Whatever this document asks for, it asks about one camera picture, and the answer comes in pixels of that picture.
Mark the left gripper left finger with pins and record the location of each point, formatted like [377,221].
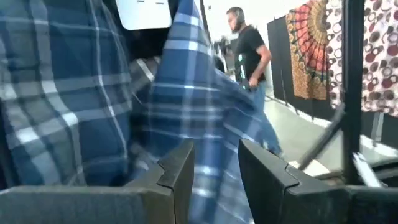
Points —
[93,205]

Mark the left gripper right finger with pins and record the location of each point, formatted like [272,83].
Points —
[295,202]

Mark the blue plaid shirt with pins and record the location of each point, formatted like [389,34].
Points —
[77,93]

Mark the black handheld device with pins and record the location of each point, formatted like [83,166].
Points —
[241,73]

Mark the black partition panel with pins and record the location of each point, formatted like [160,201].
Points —
[280,62]

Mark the orange mandala tapestry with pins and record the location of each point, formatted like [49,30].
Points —
[308,46]

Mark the person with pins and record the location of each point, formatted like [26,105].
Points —
[248,46]

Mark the white circle pattern curtain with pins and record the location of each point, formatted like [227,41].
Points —
[381,62]

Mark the black aluminium frame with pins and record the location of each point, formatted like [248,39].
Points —
[353,93]

